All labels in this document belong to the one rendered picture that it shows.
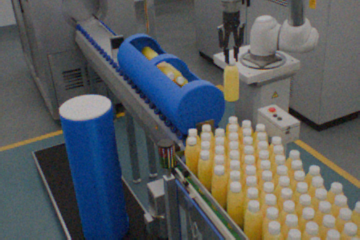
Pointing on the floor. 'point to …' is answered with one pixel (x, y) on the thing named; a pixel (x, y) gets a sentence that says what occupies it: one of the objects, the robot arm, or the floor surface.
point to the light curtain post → (149, 3)
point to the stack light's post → (171, 208)
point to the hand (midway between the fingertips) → (231, 54)
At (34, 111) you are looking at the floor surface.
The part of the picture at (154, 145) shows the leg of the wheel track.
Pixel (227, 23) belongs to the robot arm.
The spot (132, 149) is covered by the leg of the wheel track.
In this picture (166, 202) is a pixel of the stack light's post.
